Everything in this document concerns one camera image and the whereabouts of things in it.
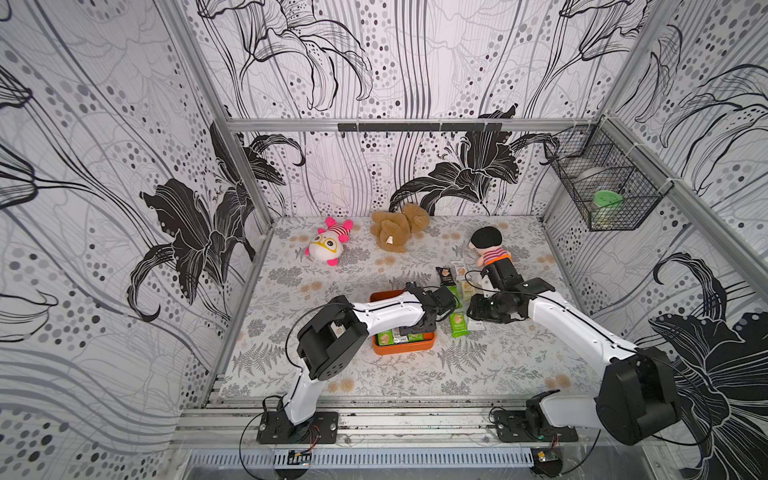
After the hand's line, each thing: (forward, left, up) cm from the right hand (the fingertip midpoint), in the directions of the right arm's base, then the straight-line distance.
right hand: (475, 309), depth 86 cm
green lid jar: (+18, -35, +22) cm, 45 cm away
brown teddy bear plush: (+28, +25, +4) cm, 38 cm away
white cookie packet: (+19, +1, -5) cm, 19 cm away
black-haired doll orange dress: (+26, -9, -2) cm, 28 cm away
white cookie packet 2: (-2, -1, -7) cm, 7 cm away
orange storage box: (-9, +14, -4) cm, 17 cm away
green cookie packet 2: (-2, +4, -6) cm, 8 cm away
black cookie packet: (+15, +6, -7) cm, 18 cm away
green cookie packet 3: (-7, +27, -4) cm, 28 cm away
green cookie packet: (+11, +4, -7) cm, 13 cm away
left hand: (-3, +17, -7) cm, 19 cm away
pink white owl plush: (+24, +47, +2) cm, 53 cm away
